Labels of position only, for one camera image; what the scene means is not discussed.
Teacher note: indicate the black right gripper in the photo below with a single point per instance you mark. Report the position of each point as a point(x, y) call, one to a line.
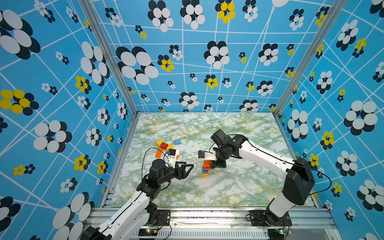
point(215, 164)

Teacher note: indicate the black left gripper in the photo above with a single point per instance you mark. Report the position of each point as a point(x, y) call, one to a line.
point(179, 175)

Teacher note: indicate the orange lego plate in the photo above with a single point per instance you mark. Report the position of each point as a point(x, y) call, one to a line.
point(207, 166)

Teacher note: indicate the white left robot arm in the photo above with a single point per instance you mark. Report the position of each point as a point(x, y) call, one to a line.
point(139, 210)

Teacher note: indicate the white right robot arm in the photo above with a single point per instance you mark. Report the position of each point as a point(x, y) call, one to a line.
point(297, 176)

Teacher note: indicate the orange lego brick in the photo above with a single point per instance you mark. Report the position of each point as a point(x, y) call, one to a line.
point(159, 153)

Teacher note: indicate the red square lego brick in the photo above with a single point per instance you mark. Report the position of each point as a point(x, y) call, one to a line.
point(164, 146)

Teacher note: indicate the yellow square lego brick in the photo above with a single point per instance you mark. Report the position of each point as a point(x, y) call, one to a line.
point(159, 142)

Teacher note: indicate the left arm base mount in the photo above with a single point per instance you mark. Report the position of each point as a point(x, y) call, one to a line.
point(160, 218)

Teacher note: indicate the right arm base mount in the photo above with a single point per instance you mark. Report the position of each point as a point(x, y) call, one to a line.
point(266, 219)

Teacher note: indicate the aluminium front rail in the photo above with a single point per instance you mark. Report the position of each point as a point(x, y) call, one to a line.
point(304, 223)

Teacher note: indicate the left aluminium corner post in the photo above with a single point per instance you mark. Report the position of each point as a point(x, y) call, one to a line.
point(90, 14)

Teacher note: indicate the aluminium corner post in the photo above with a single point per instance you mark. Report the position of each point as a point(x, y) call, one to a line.
point(90, 14)
point(320, 36)

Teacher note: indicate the right aluminium corner post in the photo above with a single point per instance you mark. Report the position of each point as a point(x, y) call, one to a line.
point(320, 36)

